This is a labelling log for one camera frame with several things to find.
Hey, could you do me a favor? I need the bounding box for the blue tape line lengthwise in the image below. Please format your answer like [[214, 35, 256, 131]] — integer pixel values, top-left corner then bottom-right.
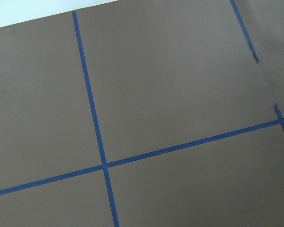
[[71, 10, 120, 227]]

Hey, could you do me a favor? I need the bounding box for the short blue tape strip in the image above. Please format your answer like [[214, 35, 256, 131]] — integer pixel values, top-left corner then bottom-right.
[[230, 0, 260, 63]]

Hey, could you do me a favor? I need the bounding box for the blue tape line crosswise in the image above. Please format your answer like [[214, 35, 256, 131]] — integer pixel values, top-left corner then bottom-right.
[[0, 120, 280, 196]]

